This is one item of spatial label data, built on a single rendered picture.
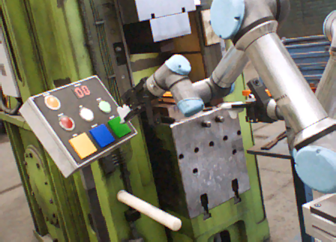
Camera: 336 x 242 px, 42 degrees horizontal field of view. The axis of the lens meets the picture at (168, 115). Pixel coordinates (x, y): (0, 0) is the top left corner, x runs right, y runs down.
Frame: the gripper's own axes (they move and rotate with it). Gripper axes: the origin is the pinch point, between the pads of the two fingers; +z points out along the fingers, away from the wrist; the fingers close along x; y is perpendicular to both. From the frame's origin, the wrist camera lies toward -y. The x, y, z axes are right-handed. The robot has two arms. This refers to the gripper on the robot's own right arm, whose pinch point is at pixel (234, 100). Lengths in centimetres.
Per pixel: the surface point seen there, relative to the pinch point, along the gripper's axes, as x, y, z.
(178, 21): 2.1, -33.3, 30.6
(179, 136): -12.8, 14.5, 24.7
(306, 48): 320, 36, 230
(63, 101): -62, -15, 16
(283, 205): 83, 100, 66
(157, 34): -10.2, -30.0, 30.7
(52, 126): -69, -10, 9
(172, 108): -10.0, 2.9, 30.7
